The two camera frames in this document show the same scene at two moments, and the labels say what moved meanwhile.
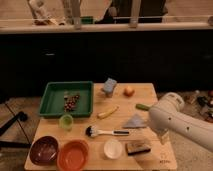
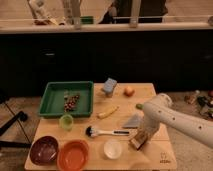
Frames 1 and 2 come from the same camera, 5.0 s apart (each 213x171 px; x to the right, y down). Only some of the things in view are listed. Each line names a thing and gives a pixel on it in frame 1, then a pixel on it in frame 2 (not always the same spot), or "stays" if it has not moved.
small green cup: (66, 121) stays
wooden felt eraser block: (136, 148) to (137, 137)
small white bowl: (113, 149) stays
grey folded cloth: (136, 121) stays
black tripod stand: (20, 116) stays
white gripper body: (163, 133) to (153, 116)
